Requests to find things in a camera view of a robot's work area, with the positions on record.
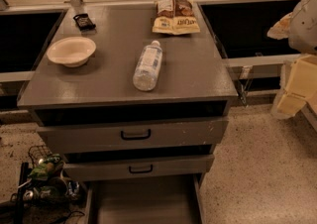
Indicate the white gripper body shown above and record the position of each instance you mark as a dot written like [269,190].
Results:
[304,26]

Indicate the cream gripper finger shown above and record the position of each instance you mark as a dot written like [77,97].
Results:
[280,30]
[300,85]

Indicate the clear plastic water bottle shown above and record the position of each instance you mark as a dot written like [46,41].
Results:
[147,70]

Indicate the grey middle drawer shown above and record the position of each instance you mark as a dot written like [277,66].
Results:
[139,168]

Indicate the grey drawer cabinet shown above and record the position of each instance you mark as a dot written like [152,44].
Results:
[193,84]

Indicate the grey open bottom drawer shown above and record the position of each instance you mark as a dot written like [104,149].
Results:
[171,199]

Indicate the grey top drawer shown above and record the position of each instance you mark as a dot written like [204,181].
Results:
[132,136]

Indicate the brown and yellow snack bag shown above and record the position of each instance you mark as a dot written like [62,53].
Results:
[175,17]

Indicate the small black snack packet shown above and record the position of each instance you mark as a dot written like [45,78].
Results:
[83,22]

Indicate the cream ceramic bowl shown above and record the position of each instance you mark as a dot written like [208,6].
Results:
[72,51]

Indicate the soda can in basket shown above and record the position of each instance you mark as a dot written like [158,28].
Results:
[73,189]

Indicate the green chip bag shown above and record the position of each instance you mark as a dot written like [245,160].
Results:
[51,165]

